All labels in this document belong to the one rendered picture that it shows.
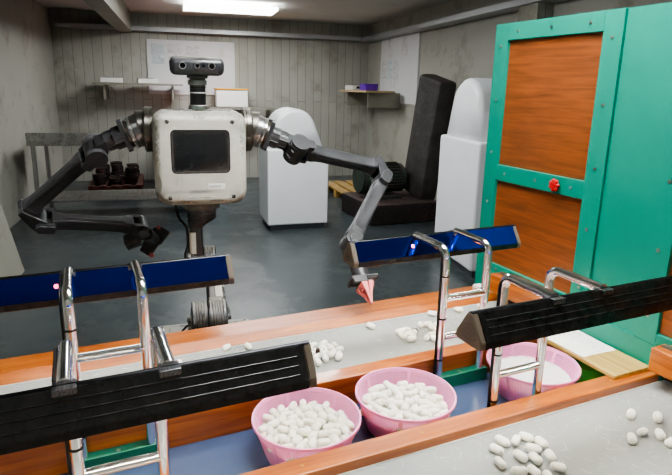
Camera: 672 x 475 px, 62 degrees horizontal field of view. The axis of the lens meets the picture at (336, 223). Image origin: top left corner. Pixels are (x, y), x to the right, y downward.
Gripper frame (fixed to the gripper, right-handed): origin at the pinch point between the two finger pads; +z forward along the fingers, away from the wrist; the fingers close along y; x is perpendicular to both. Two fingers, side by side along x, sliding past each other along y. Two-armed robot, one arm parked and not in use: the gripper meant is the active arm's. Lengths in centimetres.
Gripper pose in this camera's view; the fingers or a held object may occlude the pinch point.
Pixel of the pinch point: (370, 301)
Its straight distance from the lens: 194.9
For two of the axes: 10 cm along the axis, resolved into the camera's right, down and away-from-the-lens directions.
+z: 2.9, 7.9, -5.3
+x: -2.8, 6.0, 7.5
